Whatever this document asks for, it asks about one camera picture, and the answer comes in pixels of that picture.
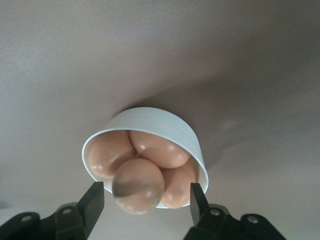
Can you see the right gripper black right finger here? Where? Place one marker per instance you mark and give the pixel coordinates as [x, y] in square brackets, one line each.
[197, 202]

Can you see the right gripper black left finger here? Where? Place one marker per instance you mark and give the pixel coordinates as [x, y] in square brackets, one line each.
[92, 202]

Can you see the brown egg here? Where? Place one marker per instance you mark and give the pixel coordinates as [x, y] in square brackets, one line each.
[160, 150]
[138, 185]
[178, 187]
[107, 152]

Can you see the white round bowl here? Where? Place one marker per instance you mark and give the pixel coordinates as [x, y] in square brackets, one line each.
[160, 122]

